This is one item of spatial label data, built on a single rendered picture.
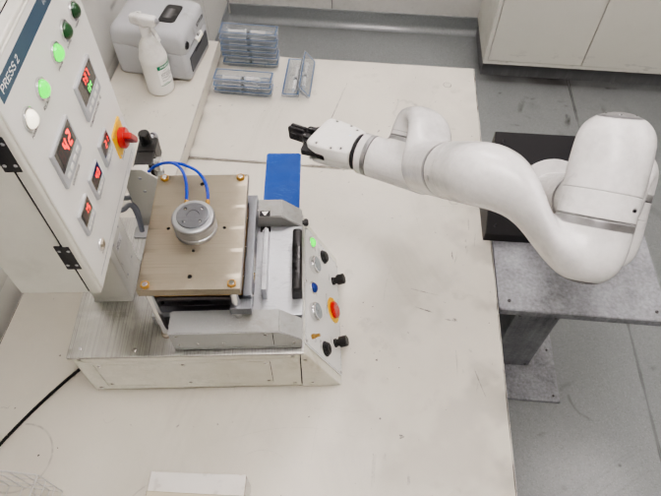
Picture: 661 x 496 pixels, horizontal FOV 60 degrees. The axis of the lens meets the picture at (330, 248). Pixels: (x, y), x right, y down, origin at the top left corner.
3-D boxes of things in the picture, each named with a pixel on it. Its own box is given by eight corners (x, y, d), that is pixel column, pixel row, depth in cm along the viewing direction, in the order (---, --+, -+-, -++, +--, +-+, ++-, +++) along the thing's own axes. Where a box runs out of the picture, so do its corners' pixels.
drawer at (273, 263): (155, 326, 116) (146, 306, 109) (170, 238, 128) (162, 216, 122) (303, 323, 116) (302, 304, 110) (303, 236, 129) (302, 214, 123)
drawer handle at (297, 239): (292, 299, 115) (291, 288, 112) (293, 238, 124) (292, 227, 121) (302, 298, 115) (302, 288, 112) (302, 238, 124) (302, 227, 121)
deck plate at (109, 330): (67, 359, 112) (65, 357, 111) (102, 219, 132) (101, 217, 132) (303, 354, 113) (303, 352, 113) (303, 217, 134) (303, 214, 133)
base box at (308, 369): (97, 391, 126) (69, 357, 112) (127, 252, 148) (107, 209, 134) (340, 386, 128) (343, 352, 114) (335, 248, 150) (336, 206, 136)
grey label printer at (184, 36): (120, 73, 183) (103, 26, 169) (143, 36, 194) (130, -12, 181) (194, 84, 180) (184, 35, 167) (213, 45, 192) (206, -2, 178)
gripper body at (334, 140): (375, 125, 118) (329, 111, 123) (350, 153, 113) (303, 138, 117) (376, 154, 124) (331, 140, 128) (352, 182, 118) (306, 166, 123)
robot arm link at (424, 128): (451, 88, 87) (392, 101, 116) (414, 189, 89) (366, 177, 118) (503, 108, 89) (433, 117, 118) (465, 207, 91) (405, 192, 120)
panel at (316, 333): (340, 376, 129) (304, 343, 115) (336, 265, 146) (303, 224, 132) (349, 375, 128) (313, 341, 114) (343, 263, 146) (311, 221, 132)
